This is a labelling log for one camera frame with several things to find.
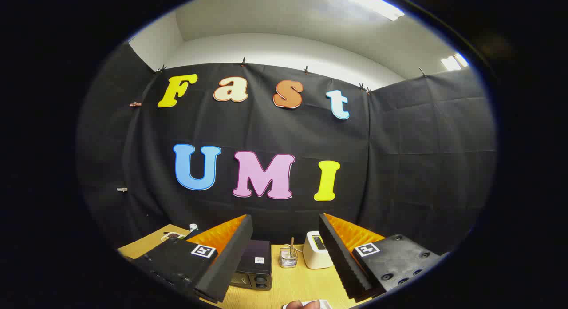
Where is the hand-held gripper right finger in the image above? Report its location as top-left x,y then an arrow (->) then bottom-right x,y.
318,213 -> 445,302

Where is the black toaster oven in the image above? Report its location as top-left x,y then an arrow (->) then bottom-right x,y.
230,239 -> 272,292

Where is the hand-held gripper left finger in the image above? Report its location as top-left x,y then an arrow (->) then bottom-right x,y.
132,214 -> 254,304

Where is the ceiling light panel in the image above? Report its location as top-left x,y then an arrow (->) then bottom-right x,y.
441,53 -> 469,71

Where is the row of black clips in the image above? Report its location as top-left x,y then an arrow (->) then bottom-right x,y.
155,57 -> 427,95

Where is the white bread toaster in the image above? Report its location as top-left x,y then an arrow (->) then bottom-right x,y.
303,231 -> 334,269

